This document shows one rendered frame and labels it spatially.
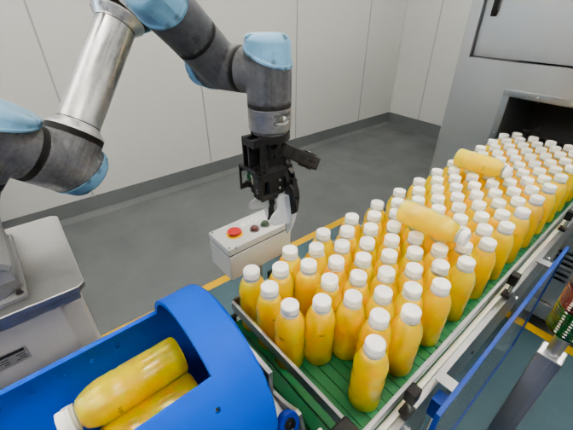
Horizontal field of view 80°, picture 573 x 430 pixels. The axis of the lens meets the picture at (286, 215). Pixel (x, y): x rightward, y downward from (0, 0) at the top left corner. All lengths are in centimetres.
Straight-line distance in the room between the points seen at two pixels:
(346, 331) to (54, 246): 67
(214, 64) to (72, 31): 256
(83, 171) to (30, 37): 232
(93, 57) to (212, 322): 61
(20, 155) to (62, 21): 239
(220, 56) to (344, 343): 63
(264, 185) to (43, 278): 48
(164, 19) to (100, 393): 53
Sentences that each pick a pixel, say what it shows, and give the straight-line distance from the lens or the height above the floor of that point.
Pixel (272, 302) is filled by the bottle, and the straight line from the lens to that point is 77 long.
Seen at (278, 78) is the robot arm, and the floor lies 151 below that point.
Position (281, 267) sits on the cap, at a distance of 80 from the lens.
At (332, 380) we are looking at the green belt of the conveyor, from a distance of 84.
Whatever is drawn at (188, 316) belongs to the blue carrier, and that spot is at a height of 123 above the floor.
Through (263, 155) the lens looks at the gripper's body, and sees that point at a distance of 60.
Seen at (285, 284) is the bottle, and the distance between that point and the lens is 81.
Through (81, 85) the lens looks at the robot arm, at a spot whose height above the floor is 146.
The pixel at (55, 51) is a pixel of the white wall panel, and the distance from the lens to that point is 312.
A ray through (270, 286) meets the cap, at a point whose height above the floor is 108.
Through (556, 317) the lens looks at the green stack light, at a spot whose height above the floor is 119.
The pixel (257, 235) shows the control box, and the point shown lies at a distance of 88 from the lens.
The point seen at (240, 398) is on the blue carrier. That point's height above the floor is 117.
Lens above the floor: 162
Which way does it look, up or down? 33 degrees down
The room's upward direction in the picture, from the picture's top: straight up
